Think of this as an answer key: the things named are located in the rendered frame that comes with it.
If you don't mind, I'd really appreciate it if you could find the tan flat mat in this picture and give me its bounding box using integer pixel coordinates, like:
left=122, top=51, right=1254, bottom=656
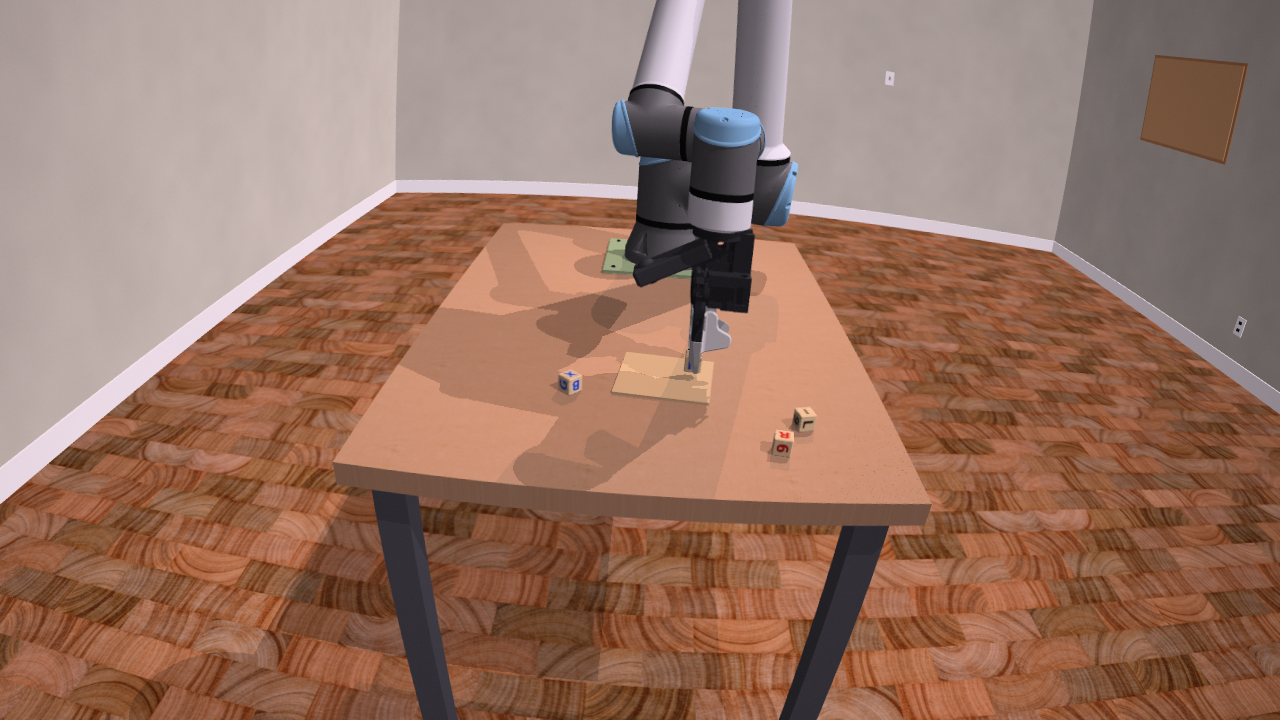
left=612, top=352, right=714, bottom=405

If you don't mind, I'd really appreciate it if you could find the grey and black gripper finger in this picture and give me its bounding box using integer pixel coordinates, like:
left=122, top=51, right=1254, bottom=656
left=689, top=287, right=731, bottom=374
left=689, top=305, right=730, bottom=348

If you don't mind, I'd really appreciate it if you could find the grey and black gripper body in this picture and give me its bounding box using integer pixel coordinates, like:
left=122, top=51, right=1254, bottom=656
left=690, top=225, right=755, bottom=313

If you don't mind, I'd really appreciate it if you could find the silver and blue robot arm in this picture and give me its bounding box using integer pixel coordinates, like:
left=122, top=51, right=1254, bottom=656
left=612, top=0, right=797, bottom=287

